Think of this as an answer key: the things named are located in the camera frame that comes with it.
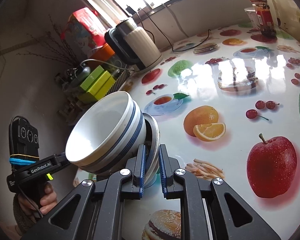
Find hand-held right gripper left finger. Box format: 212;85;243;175
21;144;147;240

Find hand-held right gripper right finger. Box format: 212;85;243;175
159;144;282;240

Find white bowl with blue stripe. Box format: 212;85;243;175
65;91;140;168
76;105;147;180

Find stainless steel bowl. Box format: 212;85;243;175
142;112;161;188

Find person's left forearm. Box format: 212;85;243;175
12;195;44;235

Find person's left hand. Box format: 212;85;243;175
17;183;58;217

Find olive green box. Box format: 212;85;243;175
76;91;98;103
79;65;105;92

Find grey oval device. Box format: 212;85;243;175
74;66;91;80

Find fruit printed table cover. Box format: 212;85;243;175
72;22;300;240

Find lime green box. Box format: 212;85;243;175
86;70;116;100

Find dry twig branches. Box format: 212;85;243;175
17;15;78;68

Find orange box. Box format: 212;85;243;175
89;43;115;65

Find cream and steel electric kettle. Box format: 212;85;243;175
104;18;163;74

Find red printed bag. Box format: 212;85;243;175
65;7;108;53

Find white plastic tub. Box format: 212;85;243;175
244;7;259;29

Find glass jar with red lid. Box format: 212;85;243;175
250;0;277;37

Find cream heart print curtain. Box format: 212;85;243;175
265;0;300;45

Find thin white cable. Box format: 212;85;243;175
77;58;120;73

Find black power cable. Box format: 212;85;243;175
136;4;212;53

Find white power cable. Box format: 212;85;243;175
162;4;188;37

